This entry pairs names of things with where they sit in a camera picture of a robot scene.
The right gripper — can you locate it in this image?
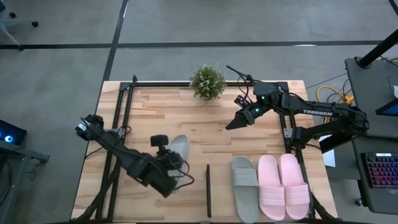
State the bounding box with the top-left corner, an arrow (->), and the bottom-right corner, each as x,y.
225,102 -> 271,131

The grey rubber slide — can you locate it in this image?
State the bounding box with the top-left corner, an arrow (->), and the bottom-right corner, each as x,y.
231,156 -> 260,223
164,134 -> 190,187

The pink rubber slide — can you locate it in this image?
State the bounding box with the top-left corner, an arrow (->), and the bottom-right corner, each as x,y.
279,153 -> 310,221
257,154 -> 286,222

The potted green plant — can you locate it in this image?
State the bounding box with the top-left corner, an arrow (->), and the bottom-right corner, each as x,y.
188,64 -> 227,101

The white paper sheet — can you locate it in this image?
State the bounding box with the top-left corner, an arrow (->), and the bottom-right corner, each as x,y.
318,134 -> 337,168

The grey desk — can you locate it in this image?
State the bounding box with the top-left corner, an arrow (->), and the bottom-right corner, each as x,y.
344,57 -> 398,215

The grey metal stand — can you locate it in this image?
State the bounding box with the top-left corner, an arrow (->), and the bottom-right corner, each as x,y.
0,139 -> 50,224

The black laptop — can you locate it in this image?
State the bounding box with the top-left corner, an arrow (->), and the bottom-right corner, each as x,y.
375,98 -> 398,117

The backlit keyboard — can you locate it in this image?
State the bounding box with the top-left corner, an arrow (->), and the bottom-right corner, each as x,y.
360,152 -> 398,189

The black pole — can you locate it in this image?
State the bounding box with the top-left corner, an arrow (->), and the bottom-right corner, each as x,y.
357,29 -> 398,68

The computer with blue light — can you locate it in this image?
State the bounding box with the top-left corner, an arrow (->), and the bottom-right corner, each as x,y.
0,119 -> 27,146

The office chair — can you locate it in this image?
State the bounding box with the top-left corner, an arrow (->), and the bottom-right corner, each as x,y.
0,0 -> 40,51

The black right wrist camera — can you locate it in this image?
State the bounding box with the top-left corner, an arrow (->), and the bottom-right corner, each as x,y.
233,95 -> 250,109

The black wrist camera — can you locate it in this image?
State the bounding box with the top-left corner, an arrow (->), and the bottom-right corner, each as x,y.
150,134 -> 170,156
233,95 -> 250,109

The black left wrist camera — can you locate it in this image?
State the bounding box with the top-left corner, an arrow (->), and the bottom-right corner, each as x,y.
150,134 -> 170,156

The black looped cable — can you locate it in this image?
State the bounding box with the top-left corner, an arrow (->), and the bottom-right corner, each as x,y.
169,160 -> 195,191

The thin black cable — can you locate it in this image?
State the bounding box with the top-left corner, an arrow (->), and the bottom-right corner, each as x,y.
226,65 -> 261,94

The black aluminium table frame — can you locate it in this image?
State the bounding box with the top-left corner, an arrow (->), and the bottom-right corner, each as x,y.
70,74 -> 340,224

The yellow cable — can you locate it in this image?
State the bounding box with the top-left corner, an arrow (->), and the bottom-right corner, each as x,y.
316,85 -> 355,106

